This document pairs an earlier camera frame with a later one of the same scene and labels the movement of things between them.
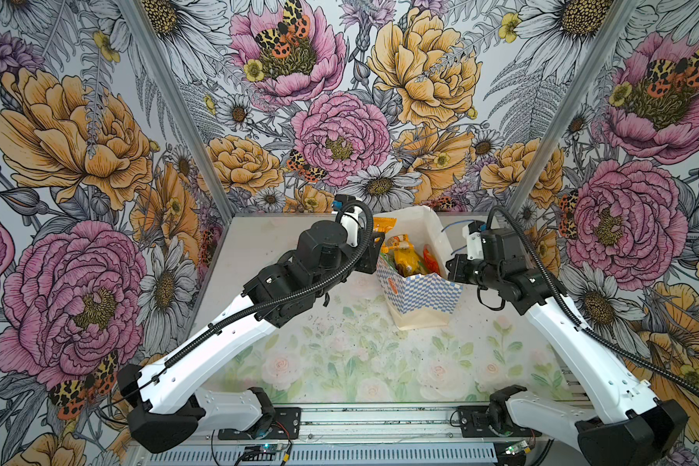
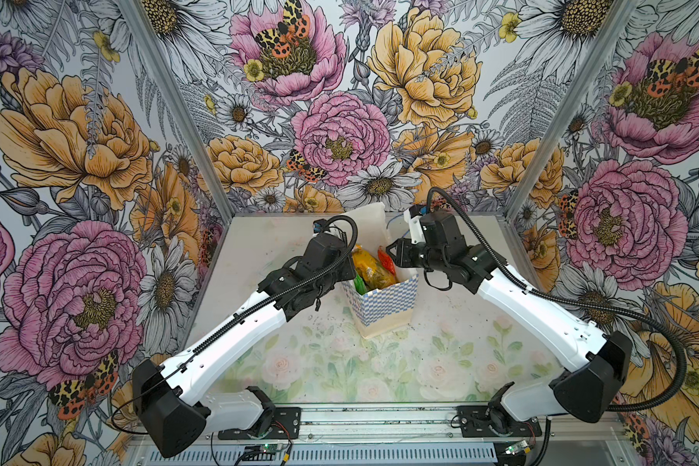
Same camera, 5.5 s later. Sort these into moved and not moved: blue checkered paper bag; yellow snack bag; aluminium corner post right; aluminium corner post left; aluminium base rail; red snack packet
Moved: yellow snack bag; blue checkered paper bag; red snack packet
Not moved: aluminium corner post right; aluminium corner post left; aluminium base rail
